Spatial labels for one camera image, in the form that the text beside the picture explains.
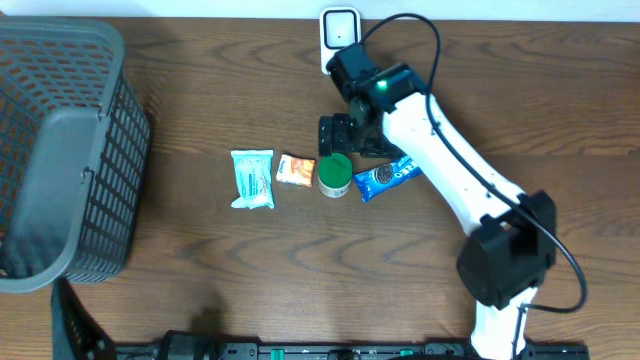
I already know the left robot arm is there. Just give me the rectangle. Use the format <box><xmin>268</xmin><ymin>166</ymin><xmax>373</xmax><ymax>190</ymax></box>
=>
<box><xmin>51</xmin><ymin>278</ymin><xmax>219</xmax><ymax>360</ymax></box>

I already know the green lidded can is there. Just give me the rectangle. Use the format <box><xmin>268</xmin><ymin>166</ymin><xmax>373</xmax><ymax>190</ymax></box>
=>
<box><xmin>317</xmin><ymin>153</ymin><xmax>353</xmax><ymax>198</ymax></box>

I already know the blue Oreo cookie pack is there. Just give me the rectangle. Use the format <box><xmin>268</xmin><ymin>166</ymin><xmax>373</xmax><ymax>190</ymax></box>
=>
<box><xmin>353</xmin><ymin>156</ymin><xmax>423</xmax><ymax>203</ymax></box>

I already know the light blue wipes pack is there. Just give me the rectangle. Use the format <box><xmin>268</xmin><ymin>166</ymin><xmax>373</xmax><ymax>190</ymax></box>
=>
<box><xmin>231</xmin><ymin>150</ymin><xmax>275</xmax><ymax>209</ymax></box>

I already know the white barcode scanner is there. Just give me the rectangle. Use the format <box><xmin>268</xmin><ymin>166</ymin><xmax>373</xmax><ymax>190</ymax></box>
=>
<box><xmin>319</xmin><ymin>7</ymin><xmax>361</xmax><ymax>75</ymax></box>

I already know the grey plastic mesh basket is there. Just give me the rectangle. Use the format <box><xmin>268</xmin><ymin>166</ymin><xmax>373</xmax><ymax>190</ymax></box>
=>
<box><xmin>1</xmin><ymin>17</ymin><xmax>151</xmax><ymax>293</ymax></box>

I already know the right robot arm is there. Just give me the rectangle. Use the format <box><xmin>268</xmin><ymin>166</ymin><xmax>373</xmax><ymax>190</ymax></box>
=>
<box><xmin>318</xmin><ymin>43</ymin><xmax>556</xmax><ymax>359</ymax></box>

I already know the orange snack packet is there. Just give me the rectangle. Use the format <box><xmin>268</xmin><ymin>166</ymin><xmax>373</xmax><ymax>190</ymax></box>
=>
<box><xmin>276</xmin><ymin>154</ymin><xmax>316</xmax><ymax>187</ymax></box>

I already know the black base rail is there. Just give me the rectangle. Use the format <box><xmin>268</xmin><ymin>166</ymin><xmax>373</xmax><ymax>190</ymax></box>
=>
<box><xmin>114</xmin><ymin>341</ymin><xmax>591</xmax><ymax>360</ymax></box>

